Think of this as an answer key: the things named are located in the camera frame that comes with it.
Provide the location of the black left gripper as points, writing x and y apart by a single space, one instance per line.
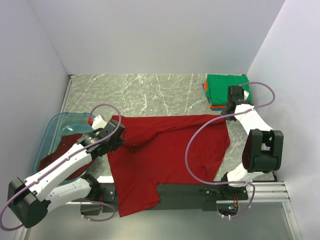
118 143

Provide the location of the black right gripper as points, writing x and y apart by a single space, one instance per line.
231 118

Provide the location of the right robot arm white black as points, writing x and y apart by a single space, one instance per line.
263 148

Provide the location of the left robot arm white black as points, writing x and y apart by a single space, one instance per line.
64 178

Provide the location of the folded green t shirt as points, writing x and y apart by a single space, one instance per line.
216 88

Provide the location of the folded blue t shirt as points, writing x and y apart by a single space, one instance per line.
211 106

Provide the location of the dark red t shirt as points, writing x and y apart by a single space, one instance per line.
64 145

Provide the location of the folded orange t shirt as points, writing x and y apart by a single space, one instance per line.
215 106

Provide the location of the clear blue plastic bin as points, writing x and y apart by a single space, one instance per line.
62 131

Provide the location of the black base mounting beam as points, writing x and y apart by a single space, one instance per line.
173 197

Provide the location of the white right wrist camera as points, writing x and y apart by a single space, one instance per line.
246 95

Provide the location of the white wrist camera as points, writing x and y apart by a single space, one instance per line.
97 122
246 95

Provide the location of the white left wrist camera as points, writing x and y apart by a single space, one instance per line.
97 122

